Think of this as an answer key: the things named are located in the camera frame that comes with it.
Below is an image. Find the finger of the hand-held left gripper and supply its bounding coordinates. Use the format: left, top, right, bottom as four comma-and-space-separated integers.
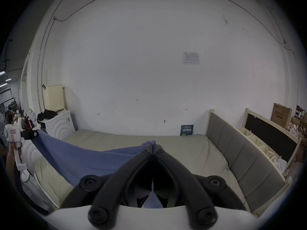
26, 129, 39, 141

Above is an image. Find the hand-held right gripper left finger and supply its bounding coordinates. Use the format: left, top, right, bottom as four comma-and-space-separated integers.
60, 145, 153, 229

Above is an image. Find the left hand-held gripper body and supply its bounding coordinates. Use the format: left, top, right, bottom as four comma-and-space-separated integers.
4, 117, 31, 172

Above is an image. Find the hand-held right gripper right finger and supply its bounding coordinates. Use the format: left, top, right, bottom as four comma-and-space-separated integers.
153, 145, 247, 229

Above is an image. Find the blue garment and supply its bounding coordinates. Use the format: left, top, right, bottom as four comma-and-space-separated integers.
36, 129, 159, 208

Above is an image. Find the person's left forearm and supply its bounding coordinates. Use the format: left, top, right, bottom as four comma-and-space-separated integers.
5, 152, 19, 191

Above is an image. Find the person's left hand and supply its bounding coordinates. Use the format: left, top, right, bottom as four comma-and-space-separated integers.
8, 143, 20, 159

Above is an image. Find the white washing machine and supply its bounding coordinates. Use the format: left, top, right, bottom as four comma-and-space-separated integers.
37, 110, 77, 141
19, 139, 43, 177

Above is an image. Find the black cloth bundle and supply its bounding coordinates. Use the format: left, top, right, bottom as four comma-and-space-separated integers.
37, 109, 58, 121

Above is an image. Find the bed with beige sheet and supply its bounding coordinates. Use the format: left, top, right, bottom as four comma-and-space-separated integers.
34, 128, 252, 215

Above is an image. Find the beige perforated laundry basket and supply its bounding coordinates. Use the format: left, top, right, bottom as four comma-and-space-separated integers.
43, 84, 67, 112

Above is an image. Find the dark blue sign card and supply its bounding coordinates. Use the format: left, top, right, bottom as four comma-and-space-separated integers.
180, 125, 194, 136

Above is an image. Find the grey padded headboard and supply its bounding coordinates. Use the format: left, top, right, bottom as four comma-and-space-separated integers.
206, 109, 293, 218

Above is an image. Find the white woven basket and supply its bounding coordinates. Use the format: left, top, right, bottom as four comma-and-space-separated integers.
260, 145, 277, 160
248, 135, 267, 149
236, 127, 254, 138

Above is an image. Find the brown cardboard carton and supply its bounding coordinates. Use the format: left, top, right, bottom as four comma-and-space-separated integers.
271, 103, 293, 129

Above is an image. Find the paper notice sheet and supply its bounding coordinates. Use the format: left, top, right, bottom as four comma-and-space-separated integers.
182, 51, 201, 65

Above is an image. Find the wooden frame with black panel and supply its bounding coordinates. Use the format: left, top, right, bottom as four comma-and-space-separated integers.
242, 107, 302, 168

